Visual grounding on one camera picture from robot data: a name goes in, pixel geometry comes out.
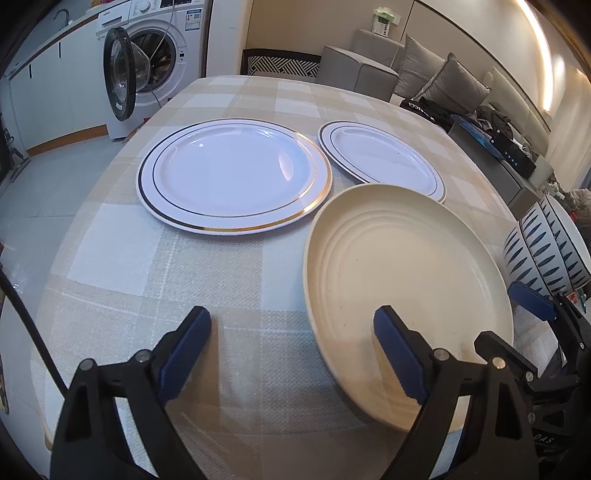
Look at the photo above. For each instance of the white cup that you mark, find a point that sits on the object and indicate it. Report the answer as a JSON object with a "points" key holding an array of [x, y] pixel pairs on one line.
{"points": [[542, 170]]}

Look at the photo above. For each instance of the grey sofa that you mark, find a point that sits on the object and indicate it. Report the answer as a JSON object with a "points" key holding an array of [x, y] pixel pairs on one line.
{"points": [[355, 74]]}

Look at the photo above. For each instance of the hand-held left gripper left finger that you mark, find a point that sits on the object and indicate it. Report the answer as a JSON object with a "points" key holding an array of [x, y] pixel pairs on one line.
{"points": [[184, 355]]}

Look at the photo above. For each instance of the light grey cushion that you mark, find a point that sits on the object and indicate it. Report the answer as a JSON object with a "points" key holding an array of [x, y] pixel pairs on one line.
{"points": [[418, 64]]}

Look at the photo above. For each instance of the white bowl blue leaf pattern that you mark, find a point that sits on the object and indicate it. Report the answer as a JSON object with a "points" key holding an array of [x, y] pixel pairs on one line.
{"points": [[542, 258], [517, 249], [570, 249]]}

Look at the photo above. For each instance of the grey stick vacuum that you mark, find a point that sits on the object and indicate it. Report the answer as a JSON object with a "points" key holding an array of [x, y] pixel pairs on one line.
{"points": [[14, 157]]}

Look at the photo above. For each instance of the black jacket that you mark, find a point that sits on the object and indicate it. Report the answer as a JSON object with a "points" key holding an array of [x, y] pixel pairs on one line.
{"points": [[494, 120]]}

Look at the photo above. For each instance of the grey cabinet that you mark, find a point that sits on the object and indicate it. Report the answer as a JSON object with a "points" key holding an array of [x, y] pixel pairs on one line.
{"points": [[489, 175]]}

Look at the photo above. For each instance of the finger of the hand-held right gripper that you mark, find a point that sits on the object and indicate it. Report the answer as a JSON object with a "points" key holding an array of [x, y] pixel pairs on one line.
{"points": [[531, 300], [512, 353]]}

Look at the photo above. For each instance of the black white patterned chair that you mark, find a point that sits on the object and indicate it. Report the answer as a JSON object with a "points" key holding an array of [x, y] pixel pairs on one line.
{"points": [[281, 64]]}

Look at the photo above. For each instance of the large white gold-rimmed plate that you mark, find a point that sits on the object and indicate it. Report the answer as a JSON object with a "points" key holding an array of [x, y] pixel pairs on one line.
{"points": [[231, 170]]}

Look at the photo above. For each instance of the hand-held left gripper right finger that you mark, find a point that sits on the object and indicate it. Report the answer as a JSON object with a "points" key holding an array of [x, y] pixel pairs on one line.
{"points": [[399, 355]]}

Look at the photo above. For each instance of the small white rimmed plate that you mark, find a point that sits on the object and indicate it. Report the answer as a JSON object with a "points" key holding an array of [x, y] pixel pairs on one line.
{"points": [[378, 159]]}

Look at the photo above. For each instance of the black bag with white print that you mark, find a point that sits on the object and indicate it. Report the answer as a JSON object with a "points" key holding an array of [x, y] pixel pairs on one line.
{"points": [[415, 107]]}

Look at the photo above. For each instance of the beige ridged plate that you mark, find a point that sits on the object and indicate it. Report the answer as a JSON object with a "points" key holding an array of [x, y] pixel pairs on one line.
{"points": [[397, 258]]}

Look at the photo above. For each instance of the blue plastic packet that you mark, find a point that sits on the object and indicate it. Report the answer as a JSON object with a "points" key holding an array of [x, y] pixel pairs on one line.
{"points": [[471, 131]]}

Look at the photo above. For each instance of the white kitchen base cabinets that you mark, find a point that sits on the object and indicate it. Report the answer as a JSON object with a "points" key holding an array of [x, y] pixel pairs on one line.
{"points": [[55, 92]]}

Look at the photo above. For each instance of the beige checkered tablecloth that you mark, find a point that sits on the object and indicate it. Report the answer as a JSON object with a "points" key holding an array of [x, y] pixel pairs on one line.
{"points": [[207, 277]]}

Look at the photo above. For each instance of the dark olive clothes pile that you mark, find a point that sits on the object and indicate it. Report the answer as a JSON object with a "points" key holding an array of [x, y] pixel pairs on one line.
{"points": [[577, 198]]}

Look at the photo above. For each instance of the black box device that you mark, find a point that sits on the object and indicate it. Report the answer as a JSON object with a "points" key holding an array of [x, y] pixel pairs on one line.
{"points": [[510, 154]]}

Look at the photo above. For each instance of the white washing machine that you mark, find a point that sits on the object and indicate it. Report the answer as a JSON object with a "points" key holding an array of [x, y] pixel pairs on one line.
{"points": [[184, 46]]}

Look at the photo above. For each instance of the dark grey cushion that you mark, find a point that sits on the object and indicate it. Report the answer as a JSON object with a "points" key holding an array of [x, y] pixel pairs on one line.
{"points": [[455, 85]]}

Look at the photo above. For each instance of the white box with green bag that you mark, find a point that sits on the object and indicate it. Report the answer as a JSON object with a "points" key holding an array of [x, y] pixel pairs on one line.
{"points": [[385, 25]]}

